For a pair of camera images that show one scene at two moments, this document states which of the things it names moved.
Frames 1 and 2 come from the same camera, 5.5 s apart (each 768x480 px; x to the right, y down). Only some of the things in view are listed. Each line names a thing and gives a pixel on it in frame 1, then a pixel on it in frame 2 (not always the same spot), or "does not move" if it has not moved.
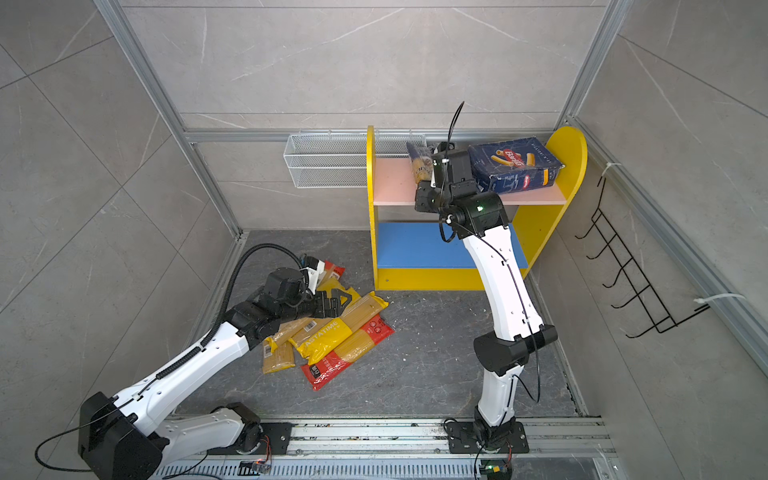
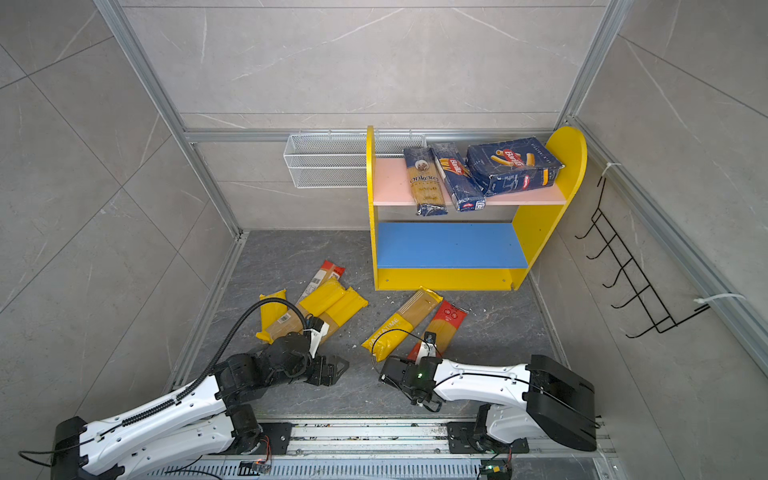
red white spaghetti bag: (331, 271) does not move
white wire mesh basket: (327, 161) does not move
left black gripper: (324, 310) → (323, 377)
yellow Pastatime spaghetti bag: (321, 340) → (387, 339)
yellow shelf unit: (413, 256) does not move
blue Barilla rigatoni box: (514, 165) does not move
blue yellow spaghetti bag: (421, 164) does not move
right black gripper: (423, 203) → (407, 363)
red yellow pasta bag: (371, 333) → (445, 324)
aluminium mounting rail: (558, 449) does not move
